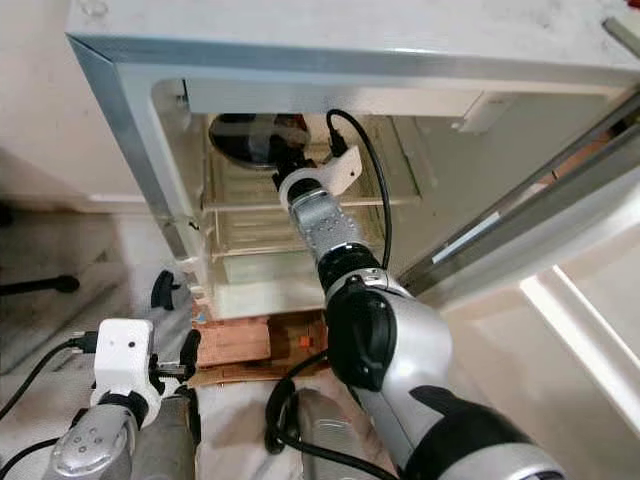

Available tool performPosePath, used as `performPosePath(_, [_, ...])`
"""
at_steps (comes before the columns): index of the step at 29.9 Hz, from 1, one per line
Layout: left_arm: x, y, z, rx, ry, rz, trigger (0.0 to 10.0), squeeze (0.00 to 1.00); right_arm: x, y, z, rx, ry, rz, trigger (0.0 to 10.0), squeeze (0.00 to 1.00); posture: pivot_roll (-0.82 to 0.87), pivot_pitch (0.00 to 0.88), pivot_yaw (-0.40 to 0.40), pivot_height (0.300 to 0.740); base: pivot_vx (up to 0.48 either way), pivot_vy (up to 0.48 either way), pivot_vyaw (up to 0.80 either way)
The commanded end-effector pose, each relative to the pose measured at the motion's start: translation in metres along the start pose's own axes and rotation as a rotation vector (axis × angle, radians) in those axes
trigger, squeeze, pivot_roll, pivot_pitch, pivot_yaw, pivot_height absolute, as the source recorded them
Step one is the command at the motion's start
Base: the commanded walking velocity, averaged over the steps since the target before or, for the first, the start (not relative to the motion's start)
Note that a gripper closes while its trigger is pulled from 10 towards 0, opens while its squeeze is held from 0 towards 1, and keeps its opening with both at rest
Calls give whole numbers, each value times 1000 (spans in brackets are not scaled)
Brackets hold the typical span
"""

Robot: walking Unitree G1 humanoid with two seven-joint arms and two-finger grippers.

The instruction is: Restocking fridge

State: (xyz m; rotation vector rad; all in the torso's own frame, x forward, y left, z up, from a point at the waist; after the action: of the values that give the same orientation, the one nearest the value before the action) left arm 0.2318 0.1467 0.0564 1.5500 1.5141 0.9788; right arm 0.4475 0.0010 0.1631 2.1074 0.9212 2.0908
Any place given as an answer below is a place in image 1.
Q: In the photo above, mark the black floor bar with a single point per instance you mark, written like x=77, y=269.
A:
x=40, y=285

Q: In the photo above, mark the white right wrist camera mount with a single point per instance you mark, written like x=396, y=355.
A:
x=328, y=178

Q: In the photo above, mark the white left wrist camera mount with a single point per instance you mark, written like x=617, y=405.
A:
x=125, y=355

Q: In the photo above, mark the white grey fridge door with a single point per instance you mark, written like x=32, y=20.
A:
x=540, y=230

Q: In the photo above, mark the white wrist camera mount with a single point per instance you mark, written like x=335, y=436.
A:
x=328, y=178
x=125, y=355

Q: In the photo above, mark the clear crisper drawer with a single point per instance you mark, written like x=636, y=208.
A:
x=265, y=285

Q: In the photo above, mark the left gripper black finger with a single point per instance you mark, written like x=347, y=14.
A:
x=191, y=350

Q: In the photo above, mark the taped steel plate with food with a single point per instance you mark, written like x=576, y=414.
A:
x=250, y=138

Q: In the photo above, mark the white silver small fridge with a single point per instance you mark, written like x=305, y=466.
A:
x=340, y=30

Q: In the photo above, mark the grey robot left leg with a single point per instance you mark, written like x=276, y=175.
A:
x=170, y=445

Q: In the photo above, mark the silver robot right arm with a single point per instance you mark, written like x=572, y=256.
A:
x=390, y=340

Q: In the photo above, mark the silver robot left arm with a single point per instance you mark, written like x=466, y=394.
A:
x=95, y=445

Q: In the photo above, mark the clear fridge shelf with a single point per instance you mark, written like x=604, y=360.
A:
x=255, y=225

